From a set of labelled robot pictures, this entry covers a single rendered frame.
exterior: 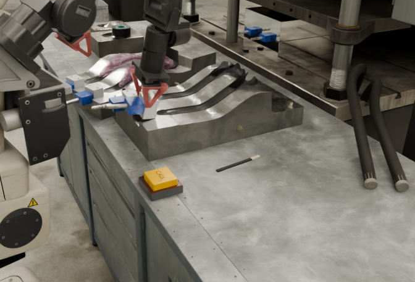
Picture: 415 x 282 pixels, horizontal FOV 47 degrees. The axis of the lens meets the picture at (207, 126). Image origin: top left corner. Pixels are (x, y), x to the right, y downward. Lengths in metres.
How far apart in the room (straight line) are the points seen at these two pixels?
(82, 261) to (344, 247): 1.39
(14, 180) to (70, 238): 1.19
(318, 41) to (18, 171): 1.44
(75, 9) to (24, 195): 0.47
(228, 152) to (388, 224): 0.45
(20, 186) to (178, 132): 0.40
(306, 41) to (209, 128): 0.94
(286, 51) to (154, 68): 0.98
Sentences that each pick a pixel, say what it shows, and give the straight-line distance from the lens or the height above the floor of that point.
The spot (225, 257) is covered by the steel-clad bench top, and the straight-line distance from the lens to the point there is 0.94.
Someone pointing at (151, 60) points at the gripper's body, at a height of 1.06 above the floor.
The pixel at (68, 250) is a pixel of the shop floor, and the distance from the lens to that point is 2.23.
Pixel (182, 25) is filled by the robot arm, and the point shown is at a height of 1.13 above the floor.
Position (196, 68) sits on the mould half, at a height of 0.87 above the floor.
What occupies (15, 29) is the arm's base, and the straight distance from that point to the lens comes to 0.86.
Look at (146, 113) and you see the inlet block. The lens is 1.23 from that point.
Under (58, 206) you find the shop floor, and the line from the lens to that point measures 2.51.
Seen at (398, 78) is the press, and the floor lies 0.78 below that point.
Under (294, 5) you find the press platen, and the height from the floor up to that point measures 1.04.
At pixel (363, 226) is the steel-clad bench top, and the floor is 0.80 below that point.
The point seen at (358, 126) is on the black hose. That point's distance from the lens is 1.33.
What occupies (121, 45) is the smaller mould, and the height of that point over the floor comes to 0.84.
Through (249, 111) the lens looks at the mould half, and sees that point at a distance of 1.32.
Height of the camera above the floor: 1.43
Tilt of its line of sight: 27 degrees down
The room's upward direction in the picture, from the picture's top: 1 degrees clockwise
